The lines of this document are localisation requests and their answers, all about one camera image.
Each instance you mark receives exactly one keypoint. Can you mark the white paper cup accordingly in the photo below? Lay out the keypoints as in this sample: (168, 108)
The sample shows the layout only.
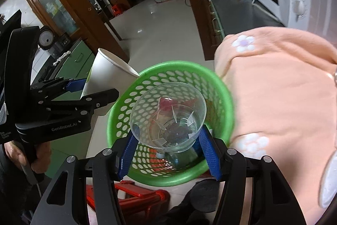
(108, 72)

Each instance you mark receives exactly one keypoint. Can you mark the clear plastic cup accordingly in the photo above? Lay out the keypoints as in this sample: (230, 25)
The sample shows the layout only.
(171, 135)

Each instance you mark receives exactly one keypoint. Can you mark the small red stool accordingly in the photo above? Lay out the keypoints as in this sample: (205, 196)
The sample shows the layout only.
(117, 10)

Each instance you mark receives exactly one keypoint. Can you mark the person's left hand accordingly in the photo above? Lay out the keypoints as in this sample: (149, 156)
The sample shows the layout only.
(42, 159)

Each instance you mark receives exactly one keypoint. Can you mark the black device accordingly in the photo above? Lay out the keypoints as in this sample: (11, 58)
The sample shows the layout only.
(62, 43)

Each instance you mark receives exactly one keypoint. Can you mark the wooden door frame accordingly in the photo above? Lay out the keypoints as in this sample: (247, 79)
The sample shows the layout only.
(189, 3)

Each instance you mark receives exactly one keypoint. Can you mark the black round disc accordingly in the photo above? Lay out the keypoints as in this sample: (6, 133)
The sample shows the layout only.
(205, 194)

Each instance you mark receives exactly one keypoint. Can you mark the green plastic basket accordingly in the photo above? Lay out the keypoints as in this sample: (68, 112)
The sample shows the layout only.
(171, 181)

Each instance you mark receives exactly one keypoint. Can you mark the peach printed blanket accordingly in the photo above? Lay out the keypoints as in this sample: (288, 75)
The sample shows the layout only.
(276, 95)

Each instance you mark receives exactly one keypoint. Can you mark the wooden glass-door cabinet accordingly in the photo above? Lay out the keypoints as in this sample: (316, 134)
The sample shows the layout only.
(87, 16)

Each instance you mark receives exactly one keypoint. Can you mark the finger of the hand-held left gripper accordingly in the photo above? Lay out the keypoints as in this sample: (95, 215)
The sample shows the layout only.
(76, 85)
(105, 97)

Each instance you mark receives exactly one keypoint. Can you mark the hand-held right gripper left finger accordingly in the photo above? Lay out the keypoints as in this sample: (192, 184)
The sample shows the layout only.
(126, 159)

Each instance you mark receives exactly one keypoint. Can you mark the green cabinet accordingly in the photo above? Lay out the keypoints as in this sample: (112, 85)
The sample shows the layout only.
(79, 56)

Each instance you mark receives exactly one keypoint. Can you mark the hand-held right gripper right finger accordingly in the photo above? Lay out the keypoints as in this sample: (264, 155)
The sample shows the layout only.
(210, 156)

